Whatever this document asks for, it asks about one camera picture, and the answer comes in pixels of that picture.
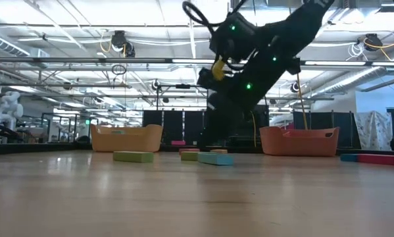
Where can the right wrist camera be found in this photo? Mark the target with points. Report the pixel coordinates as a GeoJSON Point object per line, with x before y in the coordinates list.
{"type": "Point", "coordinates": [205, 80]}

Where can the black partition panels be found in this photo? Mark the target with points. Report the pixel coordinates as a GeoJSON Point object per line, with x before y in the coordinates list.
{"type": "Point", "coordinates": [173, 126]}

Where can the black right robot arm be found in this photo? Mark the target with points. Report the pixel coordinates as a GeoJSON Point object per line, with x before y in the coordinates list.
{"type": "Point", "coordinates": [298, 29]}

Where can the orange-red rectangular block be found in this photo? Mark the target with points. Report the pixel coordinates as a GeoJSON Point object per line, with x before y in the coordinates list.
{"type": "Point", "coordinates": [189, 150]}

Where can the green rectangular block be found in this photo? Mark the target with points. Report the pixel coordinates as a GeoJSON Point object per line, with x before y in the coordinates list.
{"type": "Point", "coordinates": [188, 156]}
{"type": "Point", "coordinates": [133, 156]}

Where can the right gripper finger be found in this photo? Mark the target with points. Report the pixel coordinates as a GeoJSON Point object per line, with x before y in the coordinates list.
{"type": "Point", "coordinates": [228, 126]}
{"type": "Point", "coordinates": [211, 128]}

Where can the pink flat object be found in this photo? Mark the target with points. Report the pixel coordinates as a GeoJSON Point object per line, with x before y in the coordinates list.
{"type": "Point", "coordinates": [178, 143]}

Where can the dark blue partition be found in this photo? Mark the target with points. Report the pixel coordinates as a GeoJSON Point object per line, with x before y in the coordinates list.
{"type": "Point", "coordinates": [348, 131]}

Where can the red rectangular block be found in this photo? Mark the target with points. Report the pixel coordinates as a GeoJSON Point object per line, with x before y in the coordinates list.
{"type": "Point", "coordinates": [381, 159]}

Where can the yellow-orange rectangular block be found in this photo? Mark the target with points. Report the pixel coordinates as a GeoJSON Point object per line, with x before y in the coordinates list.
{"type": "Point", "coordinates": [219, 151]}

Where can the light blue rectangular block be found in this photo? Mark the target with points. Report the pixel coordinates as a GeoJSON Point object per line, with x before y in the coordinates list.
{"type": "Point", "coordinates": [215, 159]}

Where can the silver ceiling duct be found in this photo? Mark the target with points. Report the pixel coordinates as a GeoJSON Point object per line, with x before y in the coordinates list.
{"type": "Point", "coordinates": [6, 44]}

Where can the dark blue rectangular block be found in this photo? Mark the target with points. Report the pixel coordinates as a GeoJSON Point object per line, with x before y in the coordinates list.
{"type": "Point", "coordinates": [348, 157]}

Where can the yellow plastic bin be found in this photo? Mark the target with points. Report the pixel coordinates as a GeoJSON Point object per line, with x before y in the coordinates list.
{"type": "Point", "coordinates": [134, 141]}

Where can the orange plastic bin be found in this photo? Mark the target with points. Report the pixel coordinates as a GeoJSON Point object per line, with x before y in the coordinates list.
{"type": "Point", "coordinates": [298, 143]}

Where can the white patterned cloth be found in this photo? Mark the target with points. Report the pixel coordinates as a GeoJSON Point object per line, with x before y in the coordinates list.
{"type": "Point", "coordinates": [374, 131]}

